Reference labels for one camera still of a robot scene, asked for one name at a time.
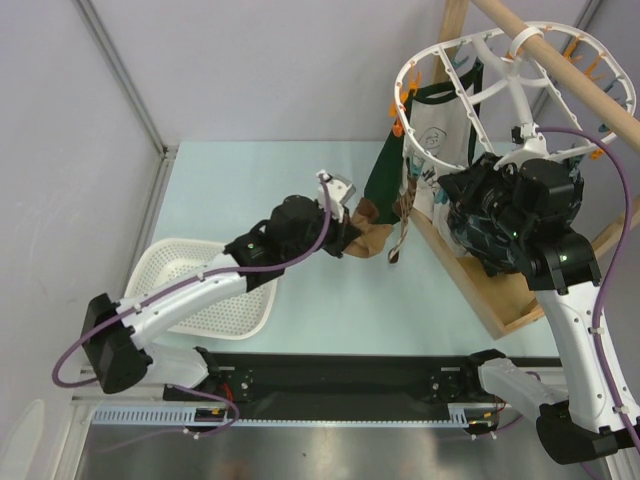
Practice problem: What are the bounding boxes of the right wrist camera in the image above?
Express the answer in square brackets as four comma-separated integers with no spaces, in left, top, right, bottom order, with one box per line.
[494,122,549,170]

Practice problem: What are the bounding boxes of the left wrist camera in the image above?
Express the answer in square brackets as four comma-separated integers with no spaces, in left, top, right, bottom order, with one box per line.
[317,170,356,222]

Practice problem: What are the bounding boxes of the teal clothespin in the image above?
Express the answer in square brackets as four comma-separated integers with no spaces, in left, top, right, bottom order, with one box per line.
[406,156,424,180]

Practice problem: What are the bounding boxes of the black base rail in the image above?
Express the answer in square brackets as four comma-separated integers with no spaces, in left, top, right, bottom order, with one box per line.
[162,349,501,424]

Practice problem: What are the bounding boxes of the brown striped sock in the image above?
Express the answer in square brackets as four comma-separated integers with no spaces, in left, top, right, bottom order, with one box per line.
[387,173,417,264]

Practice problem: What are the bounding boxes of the dark green sleeve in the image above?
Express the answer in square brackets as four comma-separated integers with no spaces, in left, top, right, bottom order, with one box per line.
[363,132,404,225]

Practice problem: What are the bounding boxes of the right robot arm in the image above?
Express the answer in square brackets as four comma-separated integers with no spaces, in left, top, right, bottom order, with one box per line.
[438,154,639,465]

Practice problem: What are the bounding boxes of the aluminium corner profile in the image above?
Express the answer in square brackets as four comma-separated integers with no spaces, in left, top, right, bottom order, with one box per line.
[71,0,177,159]

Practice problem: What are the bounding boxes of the brown socks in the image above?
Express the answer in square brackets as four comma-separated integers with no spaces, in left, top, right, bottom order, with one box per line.
[344,197,393,259]

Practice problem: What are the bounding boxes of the white perforated laundry basket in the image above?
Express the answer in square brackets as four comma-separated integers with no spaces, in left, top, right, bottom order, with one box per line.
[125,238,277,341]

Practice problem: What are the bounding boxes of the white round clip hanger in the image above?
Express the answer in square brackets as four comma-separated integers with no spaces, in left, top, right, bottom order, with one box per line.
[388,20,637,171]

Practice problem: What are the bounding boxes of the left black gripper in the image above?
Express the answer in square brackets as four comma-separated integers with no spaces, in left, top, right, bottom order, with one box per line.
[283,199,360,263]

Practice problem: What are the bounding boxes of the white printed t-shirt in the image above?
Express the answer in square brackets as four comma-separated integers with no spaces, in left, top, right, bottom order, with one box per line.
[407,84,473,257]

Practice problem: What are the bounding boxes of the wooden rod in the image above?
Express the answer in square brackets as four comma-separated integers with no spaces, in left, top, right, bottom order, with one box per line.
[474,0,639,153]

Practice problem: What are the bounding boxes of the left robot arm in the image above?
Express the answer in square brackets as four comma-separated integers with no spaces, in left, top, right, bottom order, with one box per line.
[82,196,361,400]

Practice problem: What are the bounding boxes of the orange clothespin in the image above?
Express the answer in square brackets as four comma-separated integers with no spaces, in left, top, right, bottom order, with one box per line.
[388,105,404,138]

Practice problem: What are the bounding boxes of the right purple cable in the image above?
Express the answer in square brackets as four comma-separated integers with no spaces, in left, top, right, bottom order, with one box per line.
[537,125,640,480]

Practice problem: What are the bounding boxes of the white cable duct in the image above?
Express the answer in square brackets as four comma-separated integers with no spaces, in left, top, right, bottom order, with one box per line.
[92,404,501,429]

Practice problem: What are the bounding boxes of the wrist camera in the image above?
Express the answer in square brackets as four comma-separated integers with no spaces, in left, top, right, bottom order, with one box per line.
[317,170,356,222]
[494,122,549,170]

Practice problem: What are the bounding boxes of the wooden rack frame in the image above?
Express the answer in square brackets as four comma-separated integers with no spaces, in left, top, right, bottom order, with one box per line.
[394,19,637,339]

